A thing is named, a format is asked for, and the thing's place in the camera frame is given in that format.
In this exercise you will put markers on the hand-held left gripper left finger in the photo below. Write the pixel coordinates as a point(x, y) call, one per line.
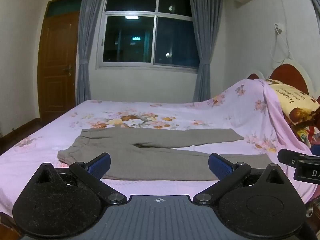
point(101, 165)

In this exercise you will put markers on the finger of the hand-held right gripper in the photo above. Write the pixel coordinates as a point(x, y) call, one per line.
point(287, 157)

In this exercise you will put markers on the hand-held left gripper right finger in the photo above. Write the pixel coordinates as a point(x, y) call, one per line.
point(220, 167)

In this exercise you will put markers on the grey pants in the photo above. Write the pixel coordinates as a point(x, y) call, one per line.
point(155, 161)

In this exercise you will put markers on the red and yellow cloth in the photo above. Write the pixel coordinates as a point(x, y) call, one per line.
point(308, 133)

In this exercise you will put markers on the yellow printed pillow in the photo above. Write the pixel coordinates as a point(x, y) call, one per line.
point(292, 100)

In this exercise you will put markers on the pink floral bed sheet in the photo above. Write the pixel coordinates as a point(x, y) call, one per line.
point(175, 110)

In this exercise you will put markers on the red and white headboard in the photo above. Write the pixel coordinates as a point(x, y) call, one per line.
point(287, 73)

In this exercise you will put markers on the brown wooden door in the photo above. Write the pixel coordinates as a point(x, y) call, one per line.
point(58, 80)

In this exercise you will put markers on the grey curtain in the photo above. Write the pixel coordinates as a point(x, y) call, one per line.
point(206, 42)
point(86, 42)

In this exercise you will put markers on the white framed sliding window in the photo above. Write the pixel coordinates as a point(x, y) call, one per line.
point(150, 42)

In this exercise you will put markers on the green transom window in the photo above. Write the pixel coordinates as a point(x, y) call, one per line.
point(63, 6)

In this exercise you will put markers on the brown wooden bed frame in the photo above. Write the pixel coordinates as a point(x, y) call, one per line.
point(7, 226)

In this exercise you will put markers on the white wall socket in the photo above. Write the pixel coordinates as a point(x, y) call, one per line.
point(278, 28)

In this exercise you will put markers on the grey wall pipes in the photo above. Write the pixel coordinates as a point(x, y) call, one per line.
point(313, 2)

